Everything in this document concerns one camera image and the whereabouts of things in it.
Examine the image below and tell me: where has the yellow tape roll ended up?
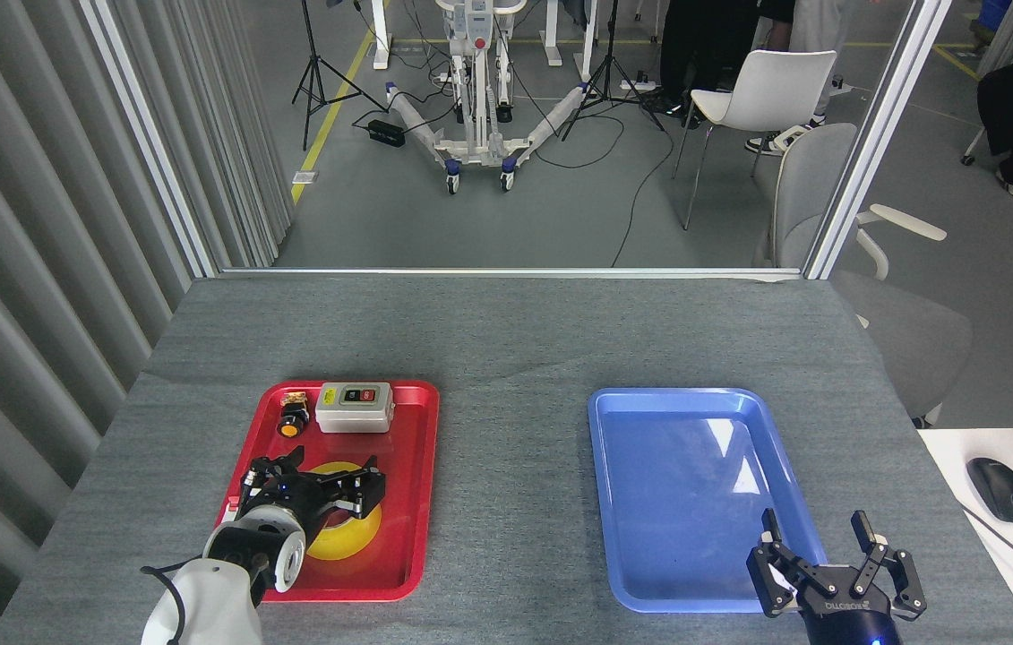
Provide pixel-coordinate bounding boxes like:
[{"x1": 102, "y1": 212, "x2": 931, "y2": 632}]
[{"x1": 296, "y1": 460, "x2": 382, "y2": 563}]

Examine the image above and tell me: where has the white stand on wheels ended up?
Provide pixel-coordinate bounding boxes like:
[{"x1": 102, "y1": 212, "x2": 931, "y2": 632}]
[{"x1": 383, "y1": 0, "x2": 592, "y2": 194}]

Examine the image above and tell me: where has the blue plastic tray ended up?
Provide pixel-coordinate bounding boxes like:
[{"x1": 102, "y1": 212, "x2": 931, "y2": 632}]
[{"x1": 588, "y1": 387, "x2": 837, "y2": 615}]

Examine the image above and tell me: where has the yellow push button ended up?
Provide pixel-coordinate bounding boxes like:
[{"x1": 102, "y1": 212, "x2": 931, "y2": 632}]
[{"x1": 277, "y1": 390, "x2": 313, "y2": 440}]

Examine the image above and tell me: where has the black tripod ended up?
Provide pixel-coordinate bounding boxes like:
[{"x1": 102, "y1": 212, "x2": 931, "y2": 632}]
[
  {"x1": 291, "y1": 0, "x2": 387, "y2": 151},
  {"x1": 560, "y1": 0, "x2": 666, "y2": 142}
]

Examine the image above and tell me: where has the grey switch box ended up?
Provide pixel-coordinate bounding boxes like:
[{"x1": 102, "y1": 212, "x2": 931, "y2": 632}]
[{"x1": 315, "y1": 383, "x2": 396, "y2": 434}]

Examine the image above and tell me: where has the silver frame rail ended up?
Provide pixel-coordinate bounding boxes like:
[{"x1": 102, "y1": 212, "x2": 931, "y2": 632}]
[{"x1": 219, "y1": 267, "x2": 804, "y2": 280}]

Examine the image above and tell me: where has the silver frame post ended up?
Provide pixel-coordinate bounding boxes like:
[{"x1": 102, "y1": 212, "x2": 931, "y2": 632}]
[
  {"x1": 79, "y1": 0, "x2": 220, "y2": 279},
  {"x1": 803, "y1": 0, "x2": 955, "y2": 280}
]

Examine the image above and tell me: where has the white plastic chair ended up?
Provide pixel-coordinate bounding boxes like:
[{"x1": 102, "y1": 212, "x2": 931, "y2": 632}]
[{"x1": 673, "y1": 49, "x2": 838, "y2": 232}]

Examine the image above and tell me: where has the white desk leg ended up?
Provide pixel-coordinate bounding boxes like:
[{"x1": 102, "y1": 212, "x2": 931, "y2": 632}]
[
  {"x1": 581, "y1": 0, "x2": 602, "y2": 82},
  {"x1": 370, "y1": 0, "x2": 393, "y2": 71},
  {"x1": 543, "y1": 0, "x2": 564, "y2": 67}
]

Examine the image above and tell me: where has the grey office chair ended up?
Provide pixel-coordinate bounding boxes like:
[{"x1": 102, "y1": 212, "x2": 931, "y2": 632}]
[{"x1": 753, "y1": 123, "x2": 974, "y2": 429}]

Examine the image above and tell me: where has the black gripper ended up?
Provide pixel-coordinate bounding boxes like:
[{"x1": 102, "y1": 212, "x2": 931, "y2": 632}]
[
  {"x1": 241, "y1": 445, "x2": 388, "y2": 539},
  {"x1": 746, "y1": 508, "x2": 929, "y2": 645}
]

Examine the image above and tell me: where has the white desk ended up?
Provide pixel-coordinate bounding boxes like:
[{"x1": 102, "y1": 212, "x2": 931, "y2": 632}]
[{"x1": 916, "y1": 427, "x2": 1013, "y2": 645}]

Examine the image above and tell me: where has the red plastic tray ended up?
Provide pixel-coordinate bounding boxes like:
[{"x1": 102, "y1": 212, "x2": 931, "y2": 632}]
[{"x1": 198, "y1": 380, "x2": 441, "y2": 602}]

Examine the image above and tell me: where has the black floor cable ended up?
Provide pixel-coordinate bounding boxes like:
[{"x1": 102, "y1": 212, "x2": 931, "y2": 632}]
[{"x1": 609, "y1": 112, "x2": 679, "y2": 269}]

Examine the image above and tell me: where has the black computer mouse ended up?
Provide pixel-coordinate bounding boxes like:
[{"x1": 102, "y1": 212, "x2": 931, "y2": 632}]
[{"x1": 966, "y1": 457, "x2": 1013, "y2": 524}]

